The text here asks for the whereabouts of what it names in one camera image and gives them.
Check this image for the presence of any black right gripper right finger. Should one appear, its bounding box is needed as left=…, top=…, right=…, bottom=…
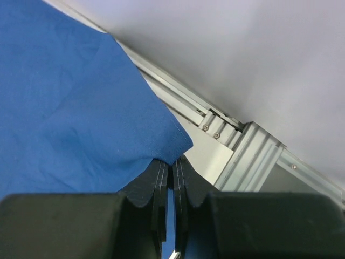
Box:
left=172, top=157, right=344, bottom=258

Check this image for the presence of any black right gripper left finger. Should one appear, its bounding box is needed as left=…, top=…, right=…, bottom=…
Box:
left=1, top=160, right=169, bottom=258

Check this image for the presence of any blue surgical drape cloth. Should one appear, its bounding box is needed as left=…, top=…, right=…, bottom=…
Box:
left=0, top=0, right=194, bottom=259

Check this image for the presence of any aluminium table frame rail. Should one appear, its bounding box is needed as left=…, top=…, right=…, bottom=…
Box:
left=51, top=1, right=344, bottom=207

